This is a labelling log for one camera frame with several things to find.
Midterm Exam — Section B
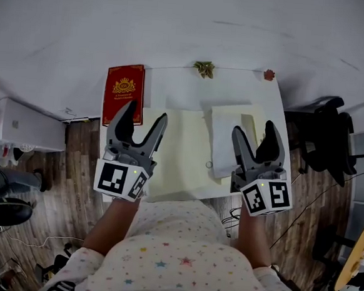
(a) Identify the white floor cable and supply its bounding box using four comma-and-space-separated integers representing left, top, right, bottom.
4, 231, 84, 252

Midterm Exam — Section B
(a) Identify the person's star-print clothing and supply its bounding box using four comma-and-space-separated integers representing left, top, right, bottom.
37, 186, 319, 291

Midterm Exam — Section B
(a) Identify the person's left forearm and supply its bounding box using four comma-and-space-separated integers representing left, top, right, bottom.
82, 193, 141, 258

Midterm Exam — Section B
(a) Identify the white A4 paper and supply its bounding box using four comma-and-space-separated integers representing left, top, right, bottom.
205, 105, 261, 182

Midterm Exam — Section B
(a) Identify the pale yellow desk mat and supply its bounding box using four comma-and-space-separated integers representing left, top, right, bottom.
135, 94, 268, 208

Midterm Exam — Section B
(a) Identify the white appliance box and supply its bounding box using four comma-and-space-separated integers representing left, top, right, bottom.
0, 96, 70, 154

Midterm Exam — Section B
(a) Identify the person's right forearm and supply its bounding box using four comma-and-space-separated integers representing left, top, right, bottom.
233, 205, 277, 271

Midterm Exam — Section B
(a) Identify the black floor cable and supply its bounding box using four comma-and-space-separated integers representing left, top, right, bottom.
270, 167, 356, 255

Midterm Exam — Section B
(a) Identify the black round device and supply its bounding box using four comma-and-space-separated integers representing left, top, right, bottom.
0, 197, 34, 228

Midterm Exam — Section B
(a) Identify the black office chair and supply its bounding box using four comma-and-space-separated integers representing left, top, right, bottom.
279, 92, 364, 189

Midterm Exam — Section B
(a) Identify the red hardcover book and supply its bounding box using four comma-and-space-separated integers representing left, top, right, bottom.
101, 61, 148, 130

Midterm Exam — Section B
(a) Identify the green leaf ornament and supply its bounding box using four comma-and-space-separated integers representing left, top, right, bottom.
192, 60, 216, 79

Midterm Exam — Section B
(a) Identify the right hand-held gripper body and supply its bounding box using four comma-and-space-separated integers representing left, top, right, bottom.
228, 160, 296, 220

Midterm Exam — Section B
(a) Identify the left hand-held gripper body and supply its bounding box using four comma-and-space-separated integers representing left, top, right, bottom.
92, 140, 159, 205

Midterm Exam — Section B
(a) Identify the yellow wooden board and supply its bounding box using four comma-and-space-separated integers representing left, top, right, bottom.
333, 216, 364, 291

